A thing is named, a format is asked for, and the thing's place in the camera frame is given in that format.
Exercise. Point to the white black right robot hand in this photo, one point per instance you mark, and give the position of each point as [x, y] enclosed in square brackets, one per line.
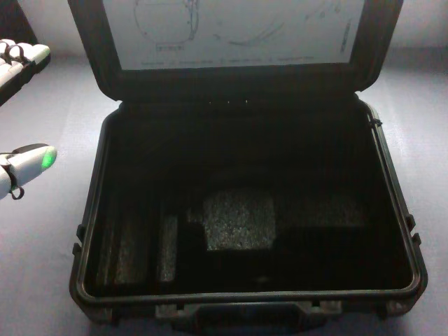
[31, 162]

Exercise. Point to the grey foam case insert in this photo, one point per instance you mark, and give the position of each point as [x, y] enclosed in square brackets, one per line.
[238, 220]

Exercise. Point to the black hard plastic case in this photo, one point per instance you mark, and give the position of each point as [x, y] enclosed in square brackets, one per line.
[115, 308]

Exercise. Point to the white printed paper sheet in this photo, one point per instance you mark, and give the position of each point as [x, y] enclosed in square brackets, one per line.
[245, 31]

